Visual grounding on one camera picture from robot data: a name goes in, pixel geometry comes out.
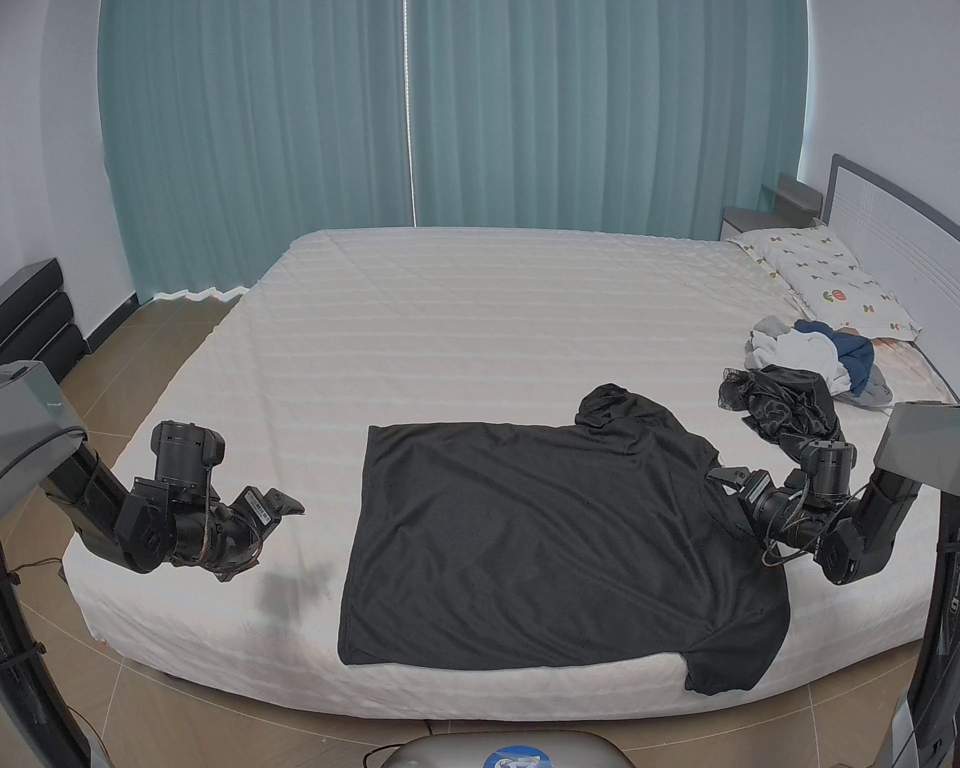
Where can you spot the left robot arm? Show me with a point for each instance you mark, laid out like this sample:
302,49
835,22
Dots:
105,502

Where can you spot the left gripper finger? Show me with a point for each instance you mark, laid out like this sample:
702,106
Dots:
289,506

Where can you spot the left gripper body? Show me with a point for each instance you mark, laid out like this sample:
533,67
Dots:
255,517

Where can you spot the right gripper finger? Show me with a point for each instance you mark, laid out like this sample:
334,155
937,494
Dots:
736,474
721,482

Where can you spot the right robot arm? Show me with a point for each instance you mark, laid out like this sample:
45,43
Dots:
870,525

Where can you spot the bed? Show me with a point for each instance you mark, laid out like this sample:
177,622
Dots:
465,330

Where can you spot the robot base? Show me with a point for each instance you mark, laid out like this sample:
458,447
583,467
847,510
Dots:
502,750

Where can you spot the black T-shirt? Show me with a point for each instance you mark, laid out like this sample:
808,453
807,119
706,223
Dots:
555,540

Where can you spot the black chest of drawers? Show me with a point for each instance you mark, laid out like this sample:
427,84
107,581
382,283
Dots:
37,322

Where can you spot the black garment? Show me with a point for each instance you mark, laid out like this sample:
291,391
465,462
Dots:
787,409

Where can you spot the blue-green curtain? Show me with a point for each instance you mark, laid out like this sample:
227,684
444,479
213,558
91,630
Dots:
607,112
255,142

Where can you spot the white printed pillow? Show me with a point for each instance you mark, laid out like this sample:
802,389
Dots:
832,277

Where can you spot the pile of clothes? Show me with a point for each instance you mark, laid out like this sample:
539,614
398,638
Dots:
810,349

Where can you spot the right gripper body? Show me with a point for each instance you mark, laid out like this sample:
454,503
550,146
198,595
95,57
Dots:
761,502

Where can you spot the grey bedside table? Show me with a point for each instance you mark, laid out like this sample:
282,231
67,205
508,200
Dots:
780,206

